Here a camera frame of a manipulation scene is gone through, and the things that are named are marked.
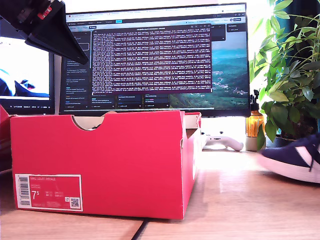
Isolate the wide computer monitor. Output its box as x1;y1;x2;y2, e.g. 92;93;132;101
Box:
59;2;252;118

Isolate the amber pump bottle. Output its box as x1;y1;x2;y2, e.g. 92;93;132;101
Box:
245;89;266;139

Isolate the red shoebox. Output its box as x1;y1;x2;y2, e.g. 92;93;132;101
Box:
0;104;203;220

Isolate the small computer monitor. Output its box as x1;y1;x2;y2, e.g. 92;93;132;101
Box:
0;18;55;115

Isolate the black planter tray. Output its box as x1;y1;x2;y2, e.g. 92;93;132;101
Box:
266;136;311;151

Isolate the green leafy plant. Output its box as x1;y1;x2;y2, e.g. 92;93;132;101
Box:
249;0;320;152

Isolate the black cable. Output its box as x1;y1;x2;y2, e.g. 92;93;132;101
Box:
129;218;151;240

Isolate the small white pot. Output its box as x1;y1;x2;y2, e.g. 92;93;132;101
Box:
245;136;267;152

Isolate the white game controller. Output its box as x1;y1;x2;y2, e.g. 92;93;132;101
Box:
202;131;245;152

